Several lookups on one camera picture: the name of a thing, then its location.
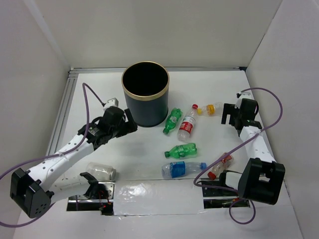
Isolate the clear bottle with red label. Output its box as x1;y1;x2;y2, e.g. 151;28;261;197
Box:
177;104;198;142

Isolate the green bottle near bin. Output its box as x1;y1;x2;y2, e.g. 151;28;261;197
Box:
162;108;183;135

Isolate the small bottle with red cap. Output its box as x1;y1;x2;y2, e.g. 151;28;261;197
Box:
207;155;234;180

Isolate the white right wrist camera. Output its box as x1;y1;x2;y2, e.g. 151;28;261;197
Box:
236;91;252;99

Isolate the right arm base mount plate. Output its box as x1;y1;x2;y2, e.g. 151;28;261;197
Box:
199;180;237;209

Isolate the clear bottle with blue label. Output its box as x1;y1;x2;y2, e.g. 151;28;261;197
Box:
161;161;207;179

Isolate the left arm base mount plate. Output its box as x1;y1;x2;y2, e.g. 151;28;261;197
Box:
66;181;115;216

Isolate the small bottle with yellow cap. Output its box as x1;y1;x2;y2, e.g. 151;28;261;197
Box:
197;102;224;117

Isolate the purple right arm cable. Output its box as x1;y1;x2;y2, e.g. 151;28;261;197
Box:
193;87;284;224

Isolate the green bottle lying centre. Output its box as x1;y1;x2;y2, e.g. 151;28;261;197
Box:
164;143;197;159

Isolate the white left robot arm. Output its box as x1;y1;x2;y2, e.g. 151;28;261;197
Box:
10;106;137;219

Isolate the dark bin with gold rim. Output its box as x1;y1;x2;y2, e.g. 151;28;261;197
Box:
122;61;169;127

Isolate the aluminium frame rail left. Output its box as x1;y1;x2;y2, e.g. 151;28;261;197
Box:
46;70;78;155

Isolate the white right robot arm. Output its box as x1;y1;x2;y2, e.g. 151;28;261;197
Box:
217;99;285;205

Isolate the clear plastic jar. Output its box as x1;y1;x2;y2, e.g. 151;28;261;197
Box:
86;162;117;181

